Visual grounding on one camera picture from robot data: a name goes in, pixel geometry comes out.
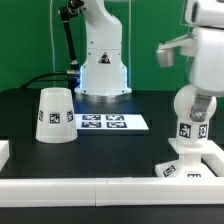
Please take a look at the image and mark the white lamp shade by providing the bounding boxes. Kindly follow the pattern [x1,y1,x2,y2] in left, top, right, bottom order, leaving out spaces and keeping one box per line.
[36,87,78,143]

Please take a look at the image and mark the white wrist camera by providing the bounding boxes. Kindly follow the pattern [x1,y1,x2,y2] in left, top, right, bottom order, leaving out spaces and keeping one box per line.
[156,0,224,67]

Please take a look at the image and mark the white front rail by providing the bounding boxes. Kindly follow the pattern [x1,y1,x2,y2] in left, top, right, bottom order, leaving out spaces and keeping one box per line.
[0,177,224,207]

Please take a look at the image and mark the white marker sheet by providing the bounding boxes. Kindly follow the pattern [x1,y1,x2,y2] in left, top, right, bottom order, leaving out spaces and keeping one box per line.
[75,114,148,130]

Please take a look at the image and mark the white lamp base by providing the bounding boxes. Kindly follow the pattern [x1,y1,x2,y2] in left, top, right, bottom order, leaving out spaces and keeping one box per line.
[155,138,224,178]

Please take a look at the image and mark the white rail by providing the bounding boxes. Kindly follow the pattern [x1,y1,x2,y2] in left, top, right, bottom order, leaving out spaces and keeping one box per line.
[202,153,224,177]
[0,140,10,171]
[0,177,224,207]

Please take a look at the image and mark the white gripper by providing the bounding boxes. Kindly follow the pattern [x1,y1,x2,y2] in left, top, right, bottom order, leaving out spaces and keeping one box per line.
[190,28,224,122]

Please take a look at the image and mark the white left rail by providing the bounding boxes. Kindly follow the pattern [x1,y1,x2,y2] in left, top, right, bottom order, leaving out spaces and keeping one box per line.
[0,140,10,171]

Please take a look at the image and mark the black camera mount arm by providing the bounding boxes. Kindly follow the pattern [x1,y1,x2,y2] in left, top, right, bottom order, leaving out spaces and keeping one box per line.
[58,0,84,71]

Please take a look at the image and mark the white cable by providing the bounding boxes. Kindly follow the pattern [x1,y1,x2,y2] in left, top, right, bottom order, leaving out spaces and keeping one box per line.
[49,0,57,88]

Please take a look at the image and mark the white lamp bulb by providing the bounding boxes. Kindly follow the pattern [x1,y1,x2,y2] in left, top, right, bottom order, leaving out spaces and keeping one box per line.
[174,85,217,147]

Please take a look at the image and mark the black cable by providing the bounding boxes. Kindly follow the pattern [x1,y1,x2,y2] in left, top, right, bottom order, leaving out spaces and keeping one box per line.
[19,70,81,89]

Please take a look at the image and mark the white right rail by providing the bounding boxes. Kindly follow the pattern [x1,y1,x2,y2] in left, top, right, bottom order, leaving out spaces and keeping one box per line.
[202,153,224,177]

